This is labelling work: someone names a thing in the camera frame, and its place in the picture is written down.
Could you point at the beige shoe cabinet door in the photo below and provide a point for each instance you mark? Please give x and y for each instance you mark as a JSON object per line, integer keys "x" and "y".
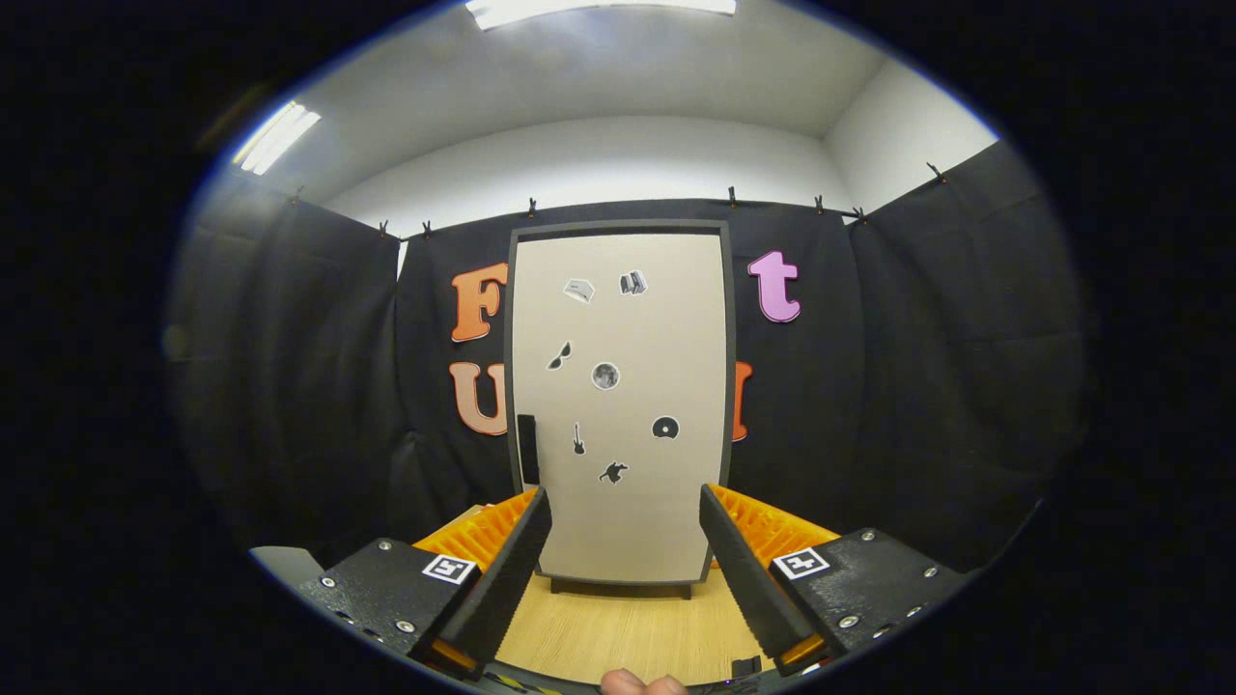
{"x": 628, "y": 521}

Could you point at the ceiling light panel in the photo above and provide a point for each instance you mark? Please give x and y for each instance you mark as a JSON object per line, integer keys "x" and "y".
{"x": 599, "y": 10}
{"x": 275, "y": 138}

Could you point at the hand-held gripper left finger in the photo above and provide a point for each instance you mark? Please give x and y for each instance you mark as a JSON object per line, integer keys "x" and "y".
{"x": 510, "y": 579}

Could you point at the yellow black hazard tape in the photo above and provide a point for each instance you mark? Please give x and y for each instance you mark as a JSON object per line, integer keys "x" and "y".
{"x": 521, "y": 685}

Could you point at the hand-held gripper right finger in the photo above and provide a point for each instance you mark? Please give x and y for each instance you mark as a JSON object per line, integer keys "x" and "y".
{"x": 745, "y": 579}

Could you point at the row of black cloth clips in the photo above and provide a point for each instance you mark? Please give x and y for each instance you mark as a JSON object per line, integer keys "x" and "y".
{"x": 731, "y": 198}

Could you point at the small black clamp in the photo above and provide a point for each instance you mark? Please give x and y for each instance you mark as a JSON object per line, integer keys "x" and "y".
{"x": 745, "y": 666}

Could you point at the grey shoe cabinet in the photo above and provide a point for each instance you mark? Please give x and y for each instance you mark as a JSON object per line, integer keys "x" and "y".
{"x": 618, "y": 226}

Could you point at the black backdrop cloth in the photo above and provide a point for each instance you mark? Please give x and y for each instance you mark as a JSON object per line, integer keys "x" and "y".
{"x": 917, "y": 386}

